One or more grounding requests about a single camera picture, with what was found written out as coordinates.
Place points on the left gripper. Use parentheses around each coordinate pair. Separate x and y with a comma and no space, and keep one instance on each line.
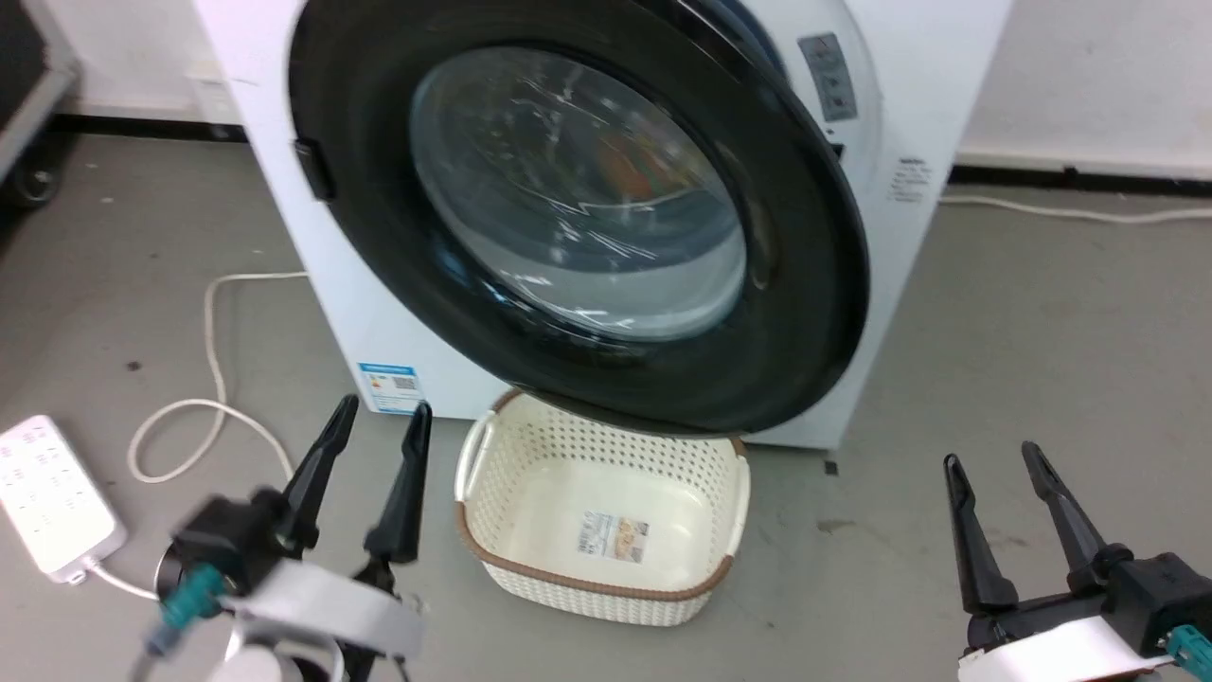
(312,597)

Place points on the blue energy label sticker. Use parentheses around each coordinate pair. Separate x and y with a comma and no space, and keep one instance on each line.
(390,386)

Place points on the paper label inside basket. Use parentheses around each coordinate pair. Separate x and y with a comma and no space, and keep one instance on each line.
(614,536)

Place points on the black round washer door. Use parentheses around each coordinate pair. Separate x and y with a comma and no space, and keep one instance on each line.
(814,313)

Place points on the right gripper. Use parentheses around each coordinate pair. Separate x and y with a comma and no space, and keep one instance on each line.
(1070,635)

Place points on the white perforated laundry basket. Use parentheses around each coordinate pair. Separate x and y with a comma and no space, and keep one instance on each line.
(530,530)

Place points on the white front-load washing machine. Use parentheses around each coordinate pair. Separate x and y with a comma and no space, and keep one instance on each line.
(379,322)

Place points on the white power strip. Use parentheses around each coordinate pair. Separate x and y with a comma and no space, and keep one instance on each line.
(47,493)

